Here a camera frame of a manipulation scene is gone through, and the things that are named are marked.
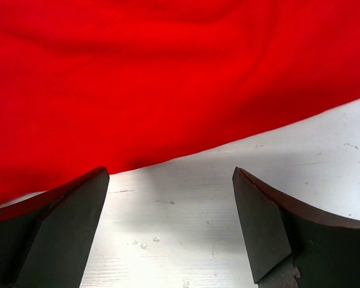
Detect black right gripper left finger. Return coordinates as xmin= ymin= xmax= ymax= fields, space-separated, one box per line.
xmin=0 ymin=167 xmax=109 ymax=287

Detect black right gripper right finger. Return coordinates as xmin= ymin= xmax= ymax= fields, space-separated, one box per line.
xmin=233 ymin=168 xmax=360 ymax=287

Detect red t-shirt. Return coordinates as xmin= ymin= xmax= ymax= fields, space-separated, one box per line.
xmin=0 ymin=1 xmax=360 ymax=205

